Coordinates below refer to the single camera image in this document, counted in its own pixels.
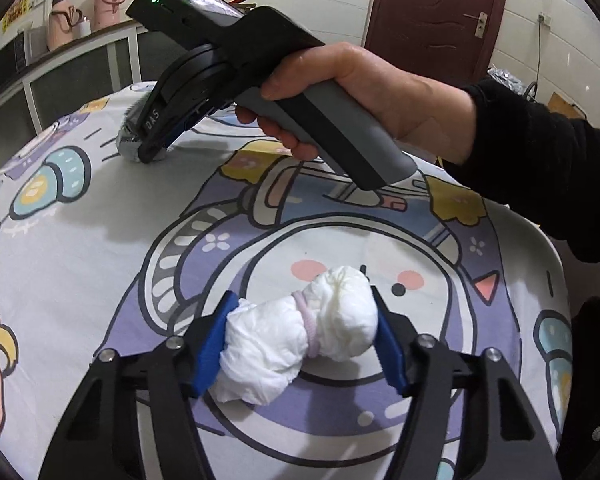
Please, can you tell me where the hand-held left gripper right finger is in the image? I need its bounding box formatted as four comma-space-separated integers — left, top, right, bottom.
369, 285, 563, 480

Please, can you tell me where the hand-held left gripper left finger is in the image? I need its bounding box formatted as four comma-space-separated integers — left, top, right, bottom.
39, 290, 241, 480

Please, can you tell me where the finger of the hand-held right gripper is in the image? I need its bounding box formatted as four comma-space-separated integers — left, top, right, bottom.
137, 77, 186, 163
164, 100, 231, 151

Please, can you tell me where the white tissue bundle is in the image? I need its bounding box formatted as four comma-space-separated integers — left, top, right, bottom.
219, 265, 379, 406

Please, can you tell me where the person's right hand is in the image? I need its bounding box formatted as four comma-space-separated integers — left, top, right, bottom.
235, 41, 478, 166

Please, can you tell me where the glass door sideboard cabinet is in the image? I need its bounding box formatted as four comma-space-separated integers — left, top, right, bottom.
0, 22, 153, 181

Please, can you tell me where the microwave oven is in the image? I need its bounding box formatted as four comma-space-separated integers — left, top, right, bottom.
9, 29, 38, 70

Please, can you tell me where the cartoon printed tablecloth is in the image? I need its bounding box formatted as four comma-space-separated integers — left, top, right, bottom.
0, 82, 573, 480

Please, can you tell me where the black chair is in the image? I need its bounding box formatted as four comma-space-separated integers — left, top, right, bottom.
570, 297, 600, 480

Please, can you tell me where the brown wooden door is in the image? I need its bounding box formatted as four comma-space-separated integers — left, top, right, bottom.
364, 0, 511, 83

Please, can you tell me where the yellow wall poster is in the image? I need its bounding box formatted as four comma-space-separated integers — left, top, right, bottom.
2, 0, 33, 26

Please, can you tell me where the metal door handle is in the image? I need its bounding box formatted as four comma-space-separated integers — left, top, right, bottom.
464, 11, 488, 38

